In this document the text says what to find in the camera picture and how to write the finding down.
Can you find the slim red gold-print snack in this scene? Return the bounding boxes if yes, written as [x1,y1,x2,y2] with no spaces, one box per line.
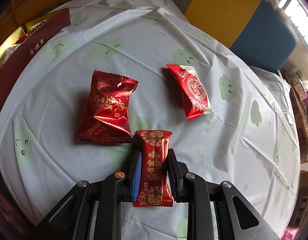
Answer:
[133,129,174,207]

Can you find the white cloud-print tablecloth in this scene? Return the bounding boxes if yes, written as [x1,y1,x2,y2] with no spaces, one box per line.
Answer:
[0,0,300,236]

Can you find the dark red foil snack bag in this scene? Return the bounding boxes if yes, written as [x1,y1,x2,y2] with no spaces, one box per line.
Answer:
[76,70,138,145]

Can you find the red white patterned snack pack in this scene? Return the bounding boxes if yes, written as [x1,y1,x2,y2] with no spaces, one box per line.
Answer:
[166,64,212,120]

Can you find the maroon and gold gift box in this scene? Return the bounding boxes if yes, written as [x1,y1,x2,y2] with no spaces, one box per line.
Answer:
[0,8,71,109]

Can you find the yellow and blue chair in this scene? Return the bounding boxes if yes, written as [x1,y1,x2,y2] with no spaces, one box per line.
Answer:
[173,0,298,73]

